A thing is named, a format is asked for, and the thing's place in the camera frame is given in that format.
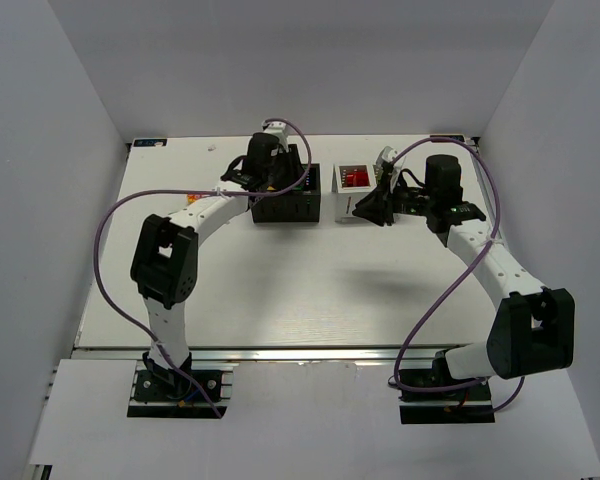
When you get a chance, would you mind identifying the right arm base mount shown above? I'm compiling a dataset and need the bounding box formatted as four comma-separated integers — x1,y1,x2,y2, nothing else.
399,383,495,425

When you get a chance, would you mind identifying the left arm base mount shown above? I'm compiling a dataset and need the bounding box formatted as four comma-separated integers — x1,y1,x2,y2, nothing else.
127,362,234,420

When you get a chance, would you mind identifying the white two-compartment container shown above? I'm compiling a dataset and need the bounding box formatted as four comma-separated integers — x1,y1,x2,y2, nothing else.
331,163,377,223

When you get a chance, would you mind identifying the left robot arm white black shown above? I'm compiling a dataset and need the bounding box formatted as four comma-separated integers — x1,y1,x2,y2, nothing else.
131,121,304,399

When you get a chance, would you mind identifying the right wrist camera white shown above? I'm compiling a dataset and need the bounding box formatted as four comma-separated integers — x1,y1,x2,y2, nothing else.
374,146,400,193

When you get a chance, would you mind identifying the blue label left corner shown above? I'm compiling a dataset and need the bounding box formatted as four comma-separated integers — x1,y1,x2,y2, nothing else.
132,138,167,148

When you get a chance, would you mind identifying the aluminium table front rail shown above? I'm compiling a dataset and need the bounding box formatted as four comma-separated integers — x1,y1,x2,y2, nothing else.
69,344,461,364

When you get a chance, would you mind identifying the blue label right corner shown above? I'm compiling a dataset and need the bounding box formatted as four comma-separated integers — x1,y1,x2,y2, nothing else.
429,134,465,143

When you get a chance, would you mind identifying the blue label corner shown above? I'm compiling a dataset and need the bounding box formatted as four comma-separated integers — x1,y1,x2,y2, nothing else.
132,138,167,148
429,134,465,143

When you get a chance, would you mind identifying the red rounded lego block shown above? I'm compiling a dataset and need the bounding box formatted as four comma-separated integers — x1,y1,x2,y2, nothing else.
342,168,370,188

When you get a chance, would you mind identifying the black two-compartment container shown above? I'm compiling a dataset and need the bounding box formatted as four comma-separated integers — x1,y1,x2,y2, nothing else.
251,164,321,224

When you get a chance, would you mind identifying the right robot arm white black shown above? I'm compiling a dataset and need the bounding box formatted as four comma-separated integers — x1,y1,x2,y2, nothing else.
353,155,575,393

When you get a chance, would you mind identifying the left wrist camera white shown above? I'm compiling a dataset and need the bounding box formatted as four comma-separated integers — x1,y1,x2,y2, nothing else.
262,119,291,151

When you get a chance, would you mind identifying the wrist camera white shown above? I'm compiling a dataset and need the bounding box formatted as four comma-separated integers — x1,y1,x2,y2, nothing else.
374,146,400,193
262,119,291,151

